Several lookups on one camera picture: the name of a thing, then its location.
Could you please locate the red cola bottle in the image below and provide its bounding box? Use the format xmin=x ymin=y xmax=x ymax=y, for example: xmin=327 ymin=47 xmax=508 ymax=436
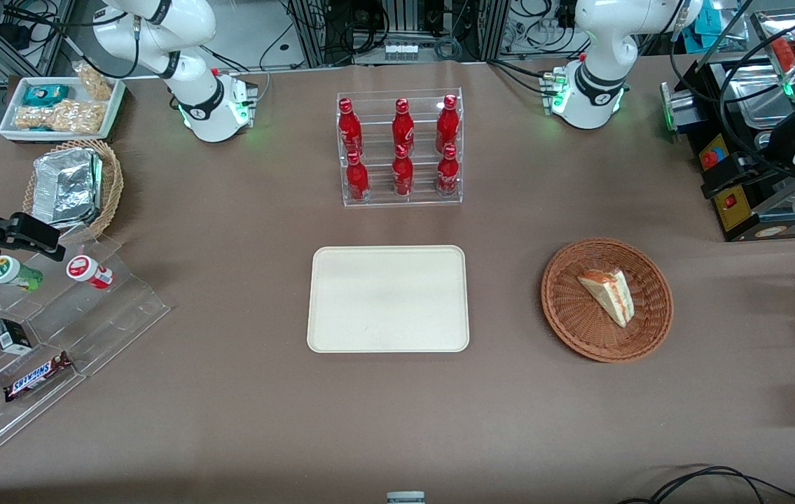
xmin=392 ymin=98 xmax=415 ymax=156
xmin=338 ymin=98 xmax=364 ymax=158
xmin=392 ymin=145 xmax=415 ymax=197
xmin=345 ymin=150 xmax=371 ymax=204
xmin=436 ymin=144 xmax=460 ymax=199
xmin=436 ymin=94 xmax=459 ymax=153

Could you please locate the cream plastic serving tray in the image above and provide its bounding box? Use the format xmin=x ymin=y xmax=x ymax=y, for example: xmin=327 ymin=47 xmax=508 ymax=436
xmin=307 ymin=245 xmax=470 ymax=354

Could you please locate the clear acrylic step display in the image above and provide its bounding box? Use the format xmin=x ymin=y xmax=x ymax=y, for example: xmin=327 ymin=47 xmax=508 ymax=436
xmin=0 ymin=234 xmax=172 ymax=473

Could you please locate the black machine with yellow panel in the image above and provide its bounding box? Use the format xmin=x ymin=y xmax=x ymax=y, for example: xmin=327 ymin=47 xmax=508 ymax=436
xmin=673 ymin=57 xmax=795 ymax=243

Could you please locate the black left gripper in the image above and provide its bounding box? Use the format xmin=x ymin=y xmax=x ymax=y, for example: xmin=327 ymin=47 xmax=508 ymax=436
xmin=701 ymin=105 xmax=795 ymax=202

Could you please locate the silver foil container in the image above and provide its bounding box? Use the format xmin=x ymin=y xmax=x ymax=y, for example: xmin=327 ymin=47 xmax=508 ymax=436
xmin=31 ymin=148 xmax=104 ymax=226

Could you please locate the light oval wicker basket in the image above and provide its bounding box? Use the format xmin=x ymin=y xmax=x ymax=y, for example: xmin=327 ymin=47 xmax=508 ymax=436
xmin=22 ymin=139 xmax=124 ymax=244

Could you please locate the teal snack packet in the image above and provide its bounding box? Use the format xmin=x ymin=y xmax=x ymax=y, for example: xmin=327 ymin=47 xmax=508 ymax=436
xmin=22 ymin=84 xmax=70 ymax=107

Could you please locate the clear acrylic bottle rack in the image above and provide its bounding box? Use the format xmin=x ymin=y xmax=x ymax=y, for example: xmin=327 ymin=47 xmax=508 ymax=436
xmin=336 ymin=87 xmax=464 ymax=208

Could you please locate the red small drink bottle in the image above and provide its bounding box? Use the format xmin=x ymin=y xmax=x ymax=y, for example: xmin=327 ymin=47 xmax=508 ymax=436
xmin=66 ymin=255 xmax=115 ymax=290

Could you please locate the white rectangular snack tray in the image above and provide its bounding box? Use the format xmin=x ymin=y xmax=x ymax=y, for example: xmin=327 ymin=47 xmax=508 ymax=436
xmin=0 ymin=76 xmax=126 ymax=143

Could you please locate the large clear peanut bag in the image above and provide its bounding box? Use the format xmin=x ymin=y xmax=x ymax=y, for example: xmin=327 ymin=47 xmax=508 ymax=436
xmin=13 ymin=99 xmax=105 ymax=135

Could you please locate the shiny metal tray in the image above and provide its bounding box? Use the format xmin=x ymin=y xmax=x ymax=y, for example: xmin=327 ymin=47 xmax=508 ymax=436
xmin=725 ymin=62 xmax=795 ymax=132

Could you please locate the brown round wicker basket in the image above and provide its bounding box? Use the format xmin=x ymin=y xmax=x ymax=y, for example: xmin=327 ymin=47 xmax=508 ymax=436
xmin=541 ymin=238 xmax=674 ymax=363

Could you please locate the triangle sandwich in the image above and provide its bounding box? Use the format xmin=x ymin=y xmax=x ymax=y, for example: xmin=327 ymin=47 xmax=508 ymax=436
xmin=576 ymin=268 xmax=635 ymax=328

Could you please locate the small clear peanut bag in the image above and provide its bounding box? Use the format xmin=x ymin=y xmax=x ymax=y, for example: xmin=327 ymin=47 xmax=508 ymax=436
xmin=74 ymin=62 xmax=115 ymax=102

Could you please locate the Snickers chocolate bar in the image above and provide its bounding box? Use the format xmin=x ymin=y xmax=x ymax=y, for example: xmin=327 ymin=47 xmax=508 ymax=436
xmin=4 ymin=352 xmax=73 ymax=403

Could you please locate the green small drink bottle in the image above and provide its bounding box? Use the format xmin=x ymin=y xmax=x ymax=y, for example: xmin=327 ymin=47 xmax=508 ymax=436
xmin=0 ymin=255 xmax=44 ymax=292

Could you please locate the black floor cable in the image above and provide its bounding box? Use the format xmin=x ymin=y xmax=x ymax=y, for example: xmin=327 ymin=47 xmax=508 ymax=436
xmin=614 ymin=465 xmax=795 ymax=504

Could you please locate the small black box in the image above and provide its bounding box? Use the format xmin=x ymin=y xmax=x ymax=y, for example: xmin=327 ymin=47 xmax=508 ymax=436
xmin=0 ymin=318 xmax=33 ymax=355

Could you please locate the silver cylinder with green light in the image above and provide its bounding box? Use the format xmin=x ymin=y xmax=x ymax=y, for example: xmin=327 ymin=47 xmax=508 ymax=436
xmin=661 ymin=82 xmax=705 ymax=142

